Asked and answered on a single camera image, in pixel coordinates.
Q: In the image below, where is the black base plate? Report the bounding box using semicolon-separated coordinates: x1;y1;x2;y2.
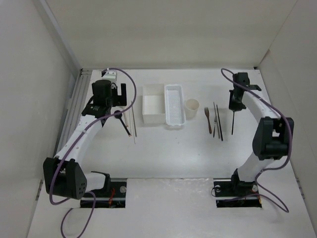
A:
213;178;262;208
92;178;127;208

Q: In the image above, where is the white paper cup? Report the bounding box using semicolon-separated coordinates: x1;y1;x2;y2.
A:
185;99;200;120

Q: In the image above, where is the white square box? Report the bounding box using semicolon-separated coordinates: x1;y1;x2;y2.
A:
142;84;166;124

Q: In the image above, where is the white perforated tray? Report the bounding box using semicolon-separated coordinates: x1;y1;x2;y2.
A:
164;84;186;129

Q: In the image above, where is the purple cable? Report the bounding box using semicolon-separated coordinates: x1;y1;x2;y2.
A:
49;67;137;234
220;68;295;213

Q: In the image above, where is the black chopstick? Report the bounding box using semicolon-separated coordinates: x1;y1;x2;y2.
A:
231;111;235;135
216;105;223;141

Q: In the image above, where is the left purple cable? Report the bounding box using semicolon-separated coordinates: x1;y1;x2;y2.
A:
49;67;137;234

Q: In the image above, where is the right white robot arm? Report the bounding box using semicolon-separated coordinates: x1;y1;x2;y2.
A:
229;72;294;197

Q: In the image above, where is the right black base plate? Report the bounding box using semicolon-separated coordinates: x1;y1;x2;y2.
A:
213;178;262;208

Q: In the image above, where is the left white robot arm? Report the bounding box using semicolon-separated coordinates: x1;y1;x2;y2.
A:
43;79;127;200

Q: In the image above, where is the brown wooden fork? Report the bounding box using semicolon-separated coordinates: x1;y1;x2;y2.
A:
204;107;212;134

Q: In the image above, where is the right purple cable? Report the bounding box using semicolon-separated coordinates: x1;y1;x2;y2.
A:
220;68;295;213

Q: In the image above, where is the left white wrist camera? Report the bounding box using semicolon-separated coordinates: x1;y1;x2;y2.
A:
101;70;117;81

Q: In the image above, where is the aluminium rail frame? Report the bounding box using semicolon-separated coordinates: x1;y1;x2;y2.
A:
53;68;92;155

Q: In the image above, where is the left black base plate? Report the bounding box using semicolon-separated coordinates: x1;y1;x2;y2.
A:
92;178;127;208

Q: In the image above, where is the small metal fork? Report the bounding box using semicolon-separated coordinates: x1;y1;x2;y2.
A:
212;117;217;138

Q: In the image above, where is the black plastic spoon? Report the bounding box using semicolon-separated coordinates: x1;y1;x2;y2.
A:
114;110;132;137

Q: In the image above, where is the silver metal chopstick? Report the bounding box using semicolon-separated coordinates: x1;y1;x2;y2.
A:
131;105;137;137

